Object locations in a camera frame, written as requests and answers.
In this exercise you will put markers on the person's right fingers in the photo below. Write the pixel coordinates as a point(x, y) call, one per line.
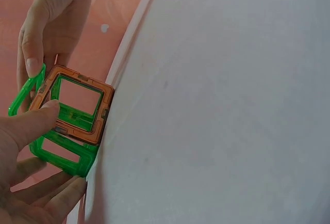
point(65, 46)

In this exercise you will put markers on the person's left thumb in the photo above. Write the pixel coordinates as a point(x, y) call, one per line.
point(33, 120)

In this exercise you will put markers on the person's right thumb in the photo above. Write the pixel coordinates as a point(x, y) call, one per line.
point(31, 51)

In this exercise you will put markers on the person's left hand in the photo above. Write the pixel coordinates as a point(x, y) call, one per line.
point(15, 198)

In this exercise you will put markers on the green square magnetic tile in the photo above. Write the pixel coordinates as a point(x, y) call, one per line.
point(74, 117)
point(85, 163)
point(24, 92)

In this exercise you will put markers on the orange square magnetic tile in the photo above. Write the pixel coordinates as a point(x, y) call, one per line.
point(99, 110)

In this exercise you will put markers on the person's right hand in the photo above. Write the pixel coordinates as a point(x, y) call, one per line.
point(56, 9)

